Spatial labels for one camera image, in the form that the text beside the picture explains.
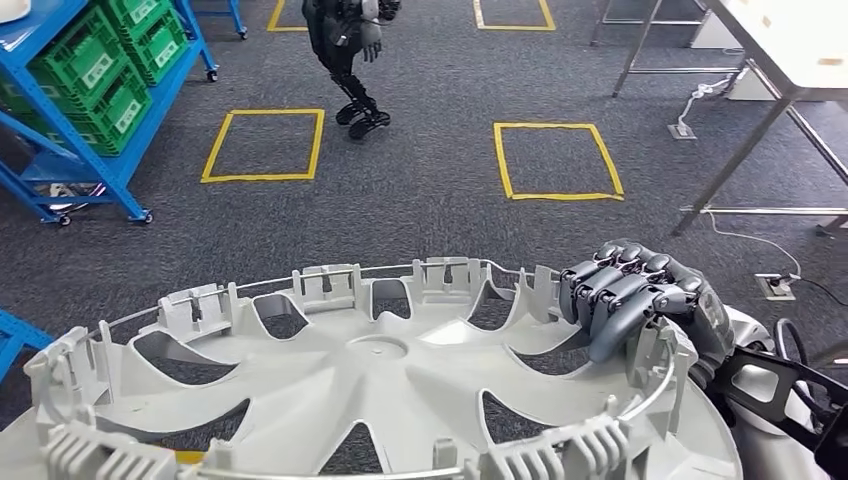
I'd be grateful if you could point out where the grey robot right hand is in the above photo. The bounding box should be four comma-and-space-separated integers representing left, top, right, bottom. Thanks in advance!
558, 239, 737, 392

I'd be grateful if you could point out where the grey plastic wheel hubcap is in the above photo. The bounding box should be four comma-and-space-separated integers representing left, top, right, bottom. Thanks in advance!
0, 256, 745, 480

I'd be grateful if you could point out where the stainless steel workbench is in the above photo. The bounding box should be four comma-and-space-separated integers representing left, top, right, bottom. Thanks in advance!
670, 0, 848, 238

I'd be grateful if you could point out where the white power cable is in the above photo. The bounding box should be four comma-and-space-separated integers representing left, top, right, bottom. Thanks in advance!
674, 74, 733, 130
700, 210, 804, 280

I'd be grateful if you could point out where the white table with metal legs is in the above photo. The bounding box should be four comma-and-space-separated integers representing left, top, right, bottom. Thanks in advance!
589, 0, 773, 102

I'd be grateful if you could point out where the green plastic crate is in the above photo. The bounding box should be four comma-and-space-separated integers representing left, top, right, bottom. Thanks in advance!
62, 62, 154, 158
125, 9, 190, 87
99, 0, 167, 38
29, 5, 137, 107

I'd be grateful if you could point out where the black power cable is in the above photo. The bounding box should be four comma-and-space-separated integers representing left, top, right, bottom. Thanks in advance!
791, 273, 848, 311

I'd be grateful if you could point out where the black humanoid robot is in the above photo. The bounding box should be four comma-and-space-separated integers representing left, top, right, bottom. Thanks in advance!
301, 0, 402, 142

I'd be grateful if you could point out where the round metal stanchion base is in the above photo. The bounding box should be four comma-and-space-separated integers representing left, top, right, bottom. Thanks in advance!
47, 182, 107, 215

